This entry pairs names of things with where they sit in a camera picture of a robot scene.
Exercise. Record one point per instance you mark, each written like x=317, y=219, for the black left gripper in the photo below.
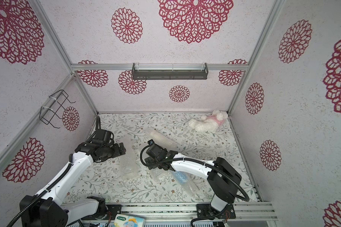
x=117, y=152

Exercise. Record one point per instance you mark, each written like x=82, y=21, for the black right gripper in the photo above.
x=149, y=161

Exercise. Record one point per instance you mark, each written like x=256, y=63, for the blue vase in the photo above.
x=181, y=178

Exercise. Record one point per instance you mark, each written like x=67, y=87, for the bubble wrap around vase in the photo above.
x=161, y=176

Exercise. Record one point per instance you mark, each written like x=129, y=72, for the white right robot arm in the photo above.
x=223, y=179

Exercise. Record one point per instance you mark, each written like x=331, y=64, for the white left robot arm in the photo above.
x=46, y=207

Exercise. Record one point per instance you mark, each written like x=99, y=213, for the loose bubble wrap sheet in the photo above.
x=128, y=168

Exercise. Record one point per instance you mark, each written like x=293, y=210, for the white plush dog pink shirt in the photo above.
x=209, y=123

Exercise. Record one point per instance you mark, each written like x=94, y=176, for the tissue pack with cartoon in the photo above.
x=122, y=220

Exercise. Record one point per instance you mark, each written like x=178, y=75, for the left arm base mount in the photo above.
x=110, y=213

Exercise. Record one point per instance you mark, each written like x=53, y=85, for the black wire wall basket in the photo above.
x=47, y=114

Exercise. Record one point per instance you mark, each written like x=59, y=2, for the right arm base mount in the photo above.
x=206, y=212

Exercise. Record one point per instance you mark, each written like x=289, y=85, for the black wall shelf rack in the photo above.
x=169, y=71

